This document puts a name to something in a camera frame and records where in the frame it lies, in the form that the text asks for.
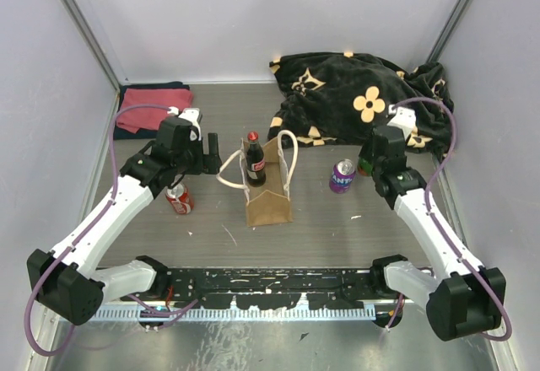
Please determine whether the green glass bottle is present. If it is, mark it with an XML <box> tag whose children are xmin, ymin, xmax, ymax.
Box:
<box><xmin>357</xmin><ymin>142</ymin><xmax>373</xmax><ymax>176</ymax></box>

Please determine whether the dark cola bottle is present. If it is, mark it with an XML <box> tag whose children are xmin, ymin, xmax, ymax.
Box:
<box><xmin>246</xmin><ymin>132</ymin><xmax>266</xmax><ymax>187</ymax></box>

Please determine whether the brown canvas bag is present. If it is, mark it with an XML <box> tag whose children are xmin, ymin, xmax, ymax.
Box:
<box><xmin>216</xmin><ymin>130</ymin><xmax>299</xmax><ymax>227</ymax></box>

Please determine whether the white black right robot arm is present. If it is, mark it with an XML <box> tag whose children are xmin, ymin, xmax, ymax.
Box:
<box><xmin>360</xmin><ymin>125</ymin><xmax>506</xmax><ymax>341</ymax></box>

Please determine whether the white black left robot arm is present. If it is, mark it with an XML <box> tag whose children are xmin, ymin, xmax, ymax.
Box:
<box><xmin>27</xmin><ymin>108</ymin><xmax>220</xmax><ymax>325</ymax></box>

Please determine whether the purple soda can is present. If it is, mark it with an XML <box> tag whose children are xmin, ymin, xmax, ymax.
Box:
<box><xmin>329</xmin><ymin>159</ymin><xmax>356</xmax><ymax>194</ymax></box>

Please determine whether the red soda can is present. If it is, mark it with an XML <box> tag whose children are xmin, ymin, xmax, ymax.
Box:
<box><xmin>165</xmin><ymin>182</ymin><xmax>194</xmax><ymax>215</ymax></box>

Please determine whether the red folded cloth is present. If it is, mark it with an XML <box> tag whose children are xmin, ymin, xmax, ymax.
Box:
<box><xmin>116</xmin><ymin>89</ymin><xmax>193</xmax><ymax>134</ymax></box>

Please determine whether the black floral blanket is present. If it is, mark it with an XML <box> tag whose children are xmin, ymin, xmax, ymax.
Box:
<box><xmin>267</xmin><ymin>52</ymin><xmax>454</xmax><ymax>157</ymax></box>

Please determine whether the dark navy folded cloth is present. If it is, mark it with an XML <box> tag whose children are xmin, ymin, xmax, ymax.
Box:
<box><xmin>114</xmin><ymin>81</ymin><xmax>190</xmax><ymax>140</ymax></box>

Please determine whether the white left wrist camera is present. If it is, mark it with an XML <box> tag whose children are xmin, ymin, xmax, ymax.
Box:
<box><xmin>167</xmin><ymin>106</ymin><xmax>203</xmax><ymax>132</ymax></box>

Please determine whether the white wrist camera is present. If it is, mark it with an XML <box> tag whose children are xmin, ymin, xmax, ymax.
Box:
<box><xmin>387</xmin><ymin>105</ymin><xmax>416</xmax><ymax>140</ymax></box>
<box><xmin>167</xmin><ymin>106</ymin><xmax>203</xmax><ymax>132</ymax></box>

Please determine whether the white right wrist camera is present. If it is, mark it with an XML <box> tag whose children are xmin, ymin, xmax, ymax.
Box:
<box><xmin>387</xmin><ymin>105</ymin><xmax>416</xmax><ymax>140</ymax></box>

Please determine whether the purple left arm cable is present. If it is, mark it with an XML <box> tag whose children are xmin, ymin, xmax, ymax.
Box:
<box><xmin>23</xmin><ymin>103</ymin><xmax>199</xmax><ymax>358</ymax></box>

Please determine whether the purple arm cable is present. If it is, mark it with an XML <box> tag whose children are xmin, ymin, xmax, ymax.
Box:
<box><xmin>390</xmin><ymin>95</ymin><xmax>514</xmax><ymax>341</ymax></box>
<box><xmin>23</xmin><ymin>103</ymin><xmax>199</xmax><ymax>358</ymax></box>

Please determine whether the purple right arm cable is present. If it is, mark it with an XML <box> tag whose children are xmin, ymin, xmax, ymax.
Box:
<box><xmin>390</xmin><ymin>95</ymin><xmax>514</xmax><ymax>341</ymax></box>

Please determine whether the white slotted cable duct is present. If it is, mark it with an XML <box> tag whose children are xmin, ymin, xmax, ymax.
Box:
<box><xmin>90</xmin><ymin>304</ymin><xmax>376</xmax><ymax>322</ymax></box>

